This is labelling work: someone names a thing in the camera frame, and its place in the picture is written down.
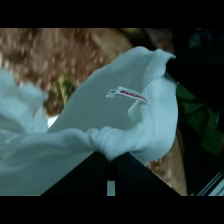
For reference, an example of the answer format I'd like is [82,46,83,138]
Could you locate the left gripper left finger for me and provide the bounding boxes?
[41,151,111,197]

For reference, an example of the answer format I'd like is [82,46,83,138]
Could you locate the black garment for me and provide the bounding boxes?
[165,28,224,111]

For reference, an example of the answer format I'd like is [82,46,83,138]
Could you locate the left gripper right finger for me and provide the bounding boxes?
[112,152,181,197]

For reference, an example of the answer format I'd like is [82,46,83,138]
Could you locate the white garment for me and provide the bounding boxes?
[0,45,179,197]

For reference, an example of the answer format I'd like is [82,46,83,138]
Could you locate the silver frame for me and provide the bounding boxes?
[196,171,224,197]

